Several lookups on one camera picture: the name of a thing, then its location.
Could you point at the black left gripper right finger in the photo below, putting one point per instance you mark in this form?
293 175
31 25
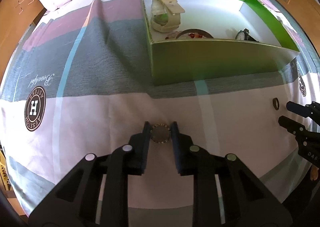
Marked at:
184 157

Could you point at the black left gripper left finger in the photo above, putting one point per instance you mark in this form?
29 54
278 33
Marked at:
139 153

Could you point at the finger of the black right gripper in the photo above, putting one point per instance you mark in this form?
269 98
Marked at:
309 110
297 129

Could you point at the striped patchwork bedsheet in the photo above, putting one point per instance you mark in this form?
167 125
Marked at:
82 84

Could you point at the black wrist watch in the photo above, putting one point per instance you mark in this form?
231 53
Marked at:
244 35

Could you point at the green cardboard box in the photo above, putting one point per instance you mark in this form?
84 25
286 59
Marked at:
204 45

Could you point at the white wrist watch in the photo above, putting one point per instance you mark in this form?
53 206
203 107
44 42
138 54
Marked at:
165 15

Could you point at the wooden headboard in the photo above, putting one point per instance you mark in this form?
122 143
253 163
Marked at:
16 16

